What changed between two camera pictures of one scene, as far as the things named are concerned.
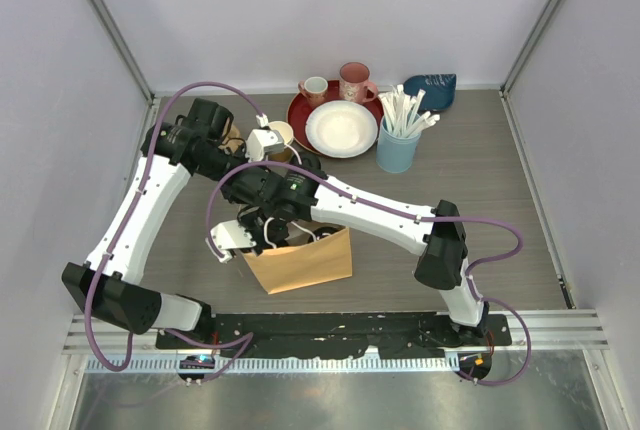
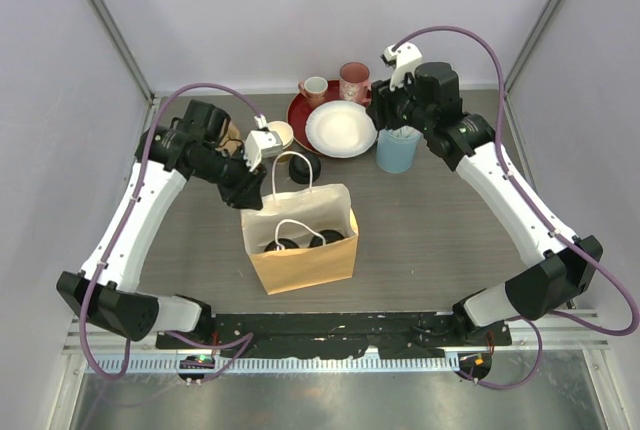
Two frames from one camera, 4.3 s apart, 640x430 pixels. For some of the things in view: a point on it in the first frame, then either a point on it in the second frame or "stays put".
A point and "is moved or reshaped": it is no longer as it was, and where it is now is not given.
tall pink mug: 354,83 stays put
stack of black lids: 309,161 stays put
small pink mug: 315,89 stays put
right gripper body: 264,228 -> 398,108
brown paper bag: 314,254 stays put
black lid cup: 326,231 is moved or reshaped
